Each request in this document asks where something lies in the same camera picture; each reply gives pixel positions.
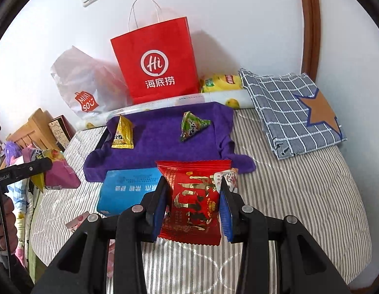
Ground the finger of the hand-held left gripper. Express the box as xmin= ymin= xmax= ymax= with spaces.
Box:
xmin=0 ymin=158 xmax=53 ymax=187

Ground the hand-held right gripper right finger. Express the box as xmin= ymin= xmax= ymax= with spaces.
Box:
xmin=219 ymin=184 xmax=346 ymax=294

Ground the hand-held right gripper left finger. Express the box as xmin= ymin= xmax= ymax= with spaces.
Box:
xmin=32 ymin=177 xmax=169 ymax=294

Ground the pink and yellow snack packet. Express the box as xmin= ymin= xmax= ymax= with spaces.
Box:
xmin=30 ymin=148 xmax=82 ymax=193

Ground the red snack packet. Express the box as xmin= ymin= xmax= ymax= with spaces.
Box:
xmin=156 ymin=159 xmax=239 ymax=246

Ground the pink peach snack packet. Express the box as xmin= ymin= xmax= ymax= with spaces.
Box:
xmin=107 ymin=240 xmax=116 ymax=279

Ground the small pale pink snack packet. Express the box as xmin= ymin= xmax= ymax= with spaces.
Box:
xmin=65 ymin=211 xmax=90 ymax=232

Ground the yellow triangular snack packet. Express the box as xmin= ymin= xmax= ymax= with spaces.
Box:
xmin=111 ymin=115 xmax=135 ymax=149

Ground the green triangular snack packet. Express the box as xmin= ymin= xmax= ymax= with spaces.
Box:
xmin=180 ymin=111 xmax=212 ymax=142

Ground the person's left hand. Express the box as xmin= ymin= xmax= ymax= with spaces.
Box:
xmin=4 ymin=194 xmax=20 ymax=253

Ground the purple plush toy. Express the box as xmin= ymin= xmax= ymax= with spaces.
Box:
xmin=2 ymin=141 xmax=23 ymax=160

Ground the blue tissue pack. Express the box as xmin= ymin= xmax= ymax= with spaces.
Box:
xmin=97 ymin=168 xmax=163 ymax=218

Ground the floral printed cloth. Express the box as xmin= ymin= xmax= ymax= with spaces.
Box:
xmin=6 ymin=156 xmax=35 ymax=267

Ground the patterned book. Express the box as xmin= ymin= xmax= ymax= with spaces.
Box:
xmin=49 ymin=115 xmax=76 ymax=150

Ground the purple towel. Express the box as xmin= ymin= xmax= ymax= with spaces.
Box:
xmin=83 ymin=101 xmax=257 ymax=183

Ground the green cloth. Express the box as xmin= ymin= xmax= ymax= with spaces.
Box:
xmin=28 ymin=245 xmax=47 ymax=284

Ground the white plastic bag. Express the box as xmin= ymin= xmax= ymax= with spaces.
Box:
xmin=50 ymin=46 xmax=133 ymax=118

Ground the lemon print paper roll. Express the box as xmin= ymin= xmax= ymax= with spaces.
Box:
xmin=77 ymin=89 xmax=254 ymax=129

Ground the grey checked cloth with star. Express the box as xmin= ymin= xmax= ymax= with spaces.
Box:
xmin=238 ymin=68 xmax=347 ymax=160

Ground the yellow chip bag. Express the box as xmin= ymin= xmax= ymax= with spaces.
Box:
xmin=199 ymin=74 xmax=245 ymax=94

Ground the red paper bag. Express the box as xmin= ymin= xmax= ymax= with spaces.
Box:
xmin=110 ymin=0 xmax=200 ymax=105

